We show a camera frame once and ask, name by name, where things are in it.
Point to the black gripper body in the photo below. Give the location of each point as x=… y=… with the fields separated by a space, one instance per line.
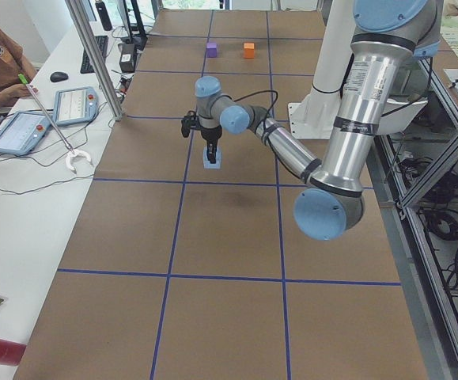
x=211 y=136

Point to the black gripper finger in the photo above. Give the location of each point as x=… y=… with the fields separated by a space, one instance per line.
x=208 y=154
x=213 y=154

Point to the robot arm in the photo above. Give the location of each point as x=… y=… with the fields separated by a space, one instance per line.
x=332 y=129

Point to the purple foam block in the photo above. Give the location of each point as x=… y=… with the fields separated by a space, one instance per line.
x=211 y=49

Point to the orange foam block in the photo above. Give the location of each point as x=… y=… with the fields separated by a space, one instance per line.
x=249 y=50

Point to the black power adapter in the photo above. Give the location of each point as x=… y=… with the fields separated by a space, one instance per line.
x=128 y=58

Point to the reacher grabber stick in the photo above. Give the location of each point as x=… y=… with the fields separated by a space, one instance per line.
x=72 y=153

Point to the far blue teach pendant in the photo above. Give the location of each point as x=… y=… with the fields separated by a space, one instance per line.
x=75 y=106

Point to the blue teach pendant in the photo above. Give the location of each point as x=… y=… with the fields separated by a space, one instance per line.
x=23 y=132
x=75 y=106

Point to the black computer mouse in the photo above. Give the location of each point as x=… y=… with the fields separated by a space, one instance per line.
x=58 y=76

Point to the near blue teach pendant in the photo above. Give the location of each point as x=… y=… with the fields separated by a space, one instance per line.
x=23 y=132

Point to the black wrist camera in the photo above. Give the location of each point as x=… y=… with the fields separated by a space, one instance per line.
x=190 y=122

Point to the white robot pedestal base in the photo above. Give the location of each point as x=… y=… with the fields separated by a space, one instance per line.
x=365 y=44

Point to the aluminium frame post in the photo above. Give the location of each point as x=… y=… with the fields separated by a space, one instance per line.
x=88 y=41

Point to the aluminium frame rail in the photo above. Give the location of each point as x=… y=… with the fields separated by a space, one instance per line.
x=418 y=171

